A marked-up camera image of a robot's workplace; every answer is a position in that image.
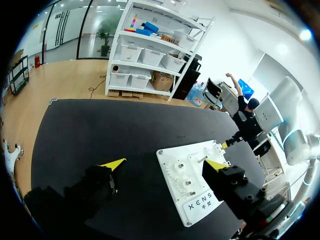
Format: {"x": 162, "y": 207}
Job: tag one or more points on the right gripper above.
{"x": 236, "y": 139}

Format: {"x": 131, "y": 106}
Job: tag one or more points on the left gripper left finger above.
{"x": 100, "y": 180}

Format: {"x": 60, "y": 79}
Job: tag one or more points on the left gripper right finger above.
{"x": 235, "y": 185}

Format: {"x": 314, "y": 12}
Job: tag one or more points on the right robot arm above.
{"x": 285, "y": 100}

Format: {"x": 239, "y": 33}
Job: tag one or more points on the white board with sockets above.
{"x": 175, "y": 160}

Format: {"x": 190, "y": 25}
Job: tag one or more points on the person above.
{"x": 246, "y": 120}

